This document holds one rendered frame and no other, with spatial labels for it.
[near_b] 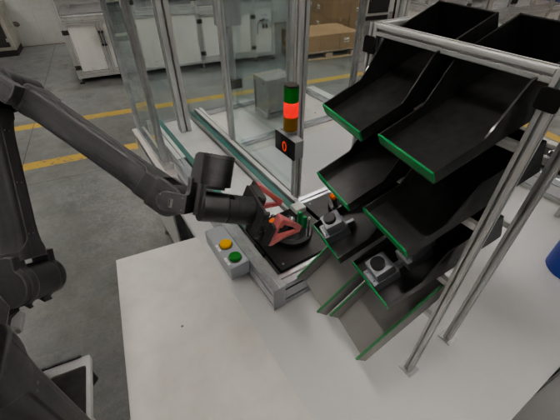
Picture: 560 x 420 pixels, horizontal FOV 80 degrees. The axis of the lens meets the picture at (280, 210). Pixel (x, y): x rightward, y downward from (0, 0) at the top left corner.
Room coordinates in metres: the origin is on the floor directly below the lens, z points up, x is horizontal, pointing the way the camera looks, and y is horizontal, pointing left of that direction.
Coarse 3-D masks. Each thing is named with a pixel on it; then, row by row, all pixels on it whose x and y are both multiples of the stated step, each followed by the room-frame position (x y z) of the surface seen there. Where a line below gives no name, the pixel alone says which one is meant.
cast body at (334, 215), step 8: (328, 216) 0.60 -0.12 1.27; (336, 216) 0.60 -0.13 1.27; (328, 224) 0.58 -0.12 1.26; (336, 224) 0.58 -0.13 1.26; (344, 224) 0.58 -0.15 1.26; (352, 224) 0.61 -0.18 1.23; (328, 232) 0.57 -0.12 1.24; (336, 232) 0.58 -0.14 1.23; (344, 232) 0.59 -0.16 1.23; (328, 240) 0.58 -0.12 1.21; (336, 240) 0.58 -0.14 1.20
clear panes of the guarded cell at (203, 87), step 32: (192, 0) 2.10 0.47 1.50; (320, 0) 2.41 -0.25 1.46; (352, 0) 2.16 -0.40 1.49; (192, 32) 2.08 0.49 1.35; (320, 32) 2.39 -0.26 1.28; (352, 32) 2.14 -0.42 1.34; (128, 64) 1.65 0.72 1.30; (160, 64) 1.97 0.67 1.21; (192, 64) 2.07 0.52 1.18; (320, 64) 2.37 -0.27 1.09; (160, 96) 1.95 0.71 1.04; (192, 96) 2.05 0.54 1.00
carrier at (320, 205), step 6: (330, 192) 1.09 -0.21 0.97; (318, 198) 1.05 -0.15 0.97; (324, 198) 1.05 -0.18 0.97; (330, 198) 1.05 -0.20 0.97; (336, 198) 1.01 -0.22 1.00; (306, 204) 1.01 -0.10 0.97; (312, 204) 1.01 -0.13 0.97; (318, 204) 1.01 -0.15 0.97; (324, 204) 1.01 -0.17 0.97; (330, 204) 0.99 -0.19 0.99; (312, 210) 0.98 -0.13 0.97; (318, 210) 0.98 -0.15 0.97; (324, 210) 0.98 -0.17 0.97; (330, 210) 0.96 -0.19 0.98; (312, 216) 0.96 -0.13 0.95; (318, 216) 0.94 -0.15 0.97
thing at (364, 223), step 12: (384, 192) 0.69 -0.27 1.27; (348, 216) 0.65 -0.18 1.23; (360, 216) 0.64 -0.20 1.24; (360, 228) 0.60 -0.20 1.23; (372, 228) 0.59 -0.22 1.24; (324, 240) 0.58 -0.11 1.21; (348, 240) 0.58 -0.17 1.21; (360, 240) 0.57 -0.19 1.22; (372, 240) 0.55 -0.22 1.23; (336, 252) 0.55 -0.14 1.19; (348, 252) 0.53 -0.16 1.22
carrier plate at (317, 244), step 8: (272, 216) 0.94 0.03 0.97; (296, 216) 0.94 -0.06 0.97; (264, 224) 0.90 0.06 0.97; (248, 232) 0.86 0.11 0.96; (312, 232) 0.85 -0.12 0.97; (256, 240) 0.82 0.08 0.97; (312, 240) 0.82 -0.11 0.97; (320, 240) 0.82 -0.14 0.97; (264, 248) 0.78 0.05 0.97; (272, 248) 0.78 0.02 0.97; (280, 248) 0.78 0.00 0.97; (288, 248) 0.78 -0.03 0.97; (296, 248) 0.78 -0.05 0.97; (304, 248) 0.78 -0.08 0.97; (312, 248) 0.78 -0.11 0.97; (320, 248) 0.78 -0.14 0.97; (272, 256) 0.74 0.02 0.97; (280, 256) 0.74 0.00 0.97; (288, 256) 0.74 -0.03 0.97; (296, 256) 0.74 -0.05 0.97; (304, 256) 0.74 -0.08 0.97; (312, 256) 0.75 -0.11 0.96; (280, 264) 0.71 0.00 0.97; (288, 264) 0.71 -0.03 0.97; (296, 264) 0.71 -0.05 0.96; (280, 272) 0.69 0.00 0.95
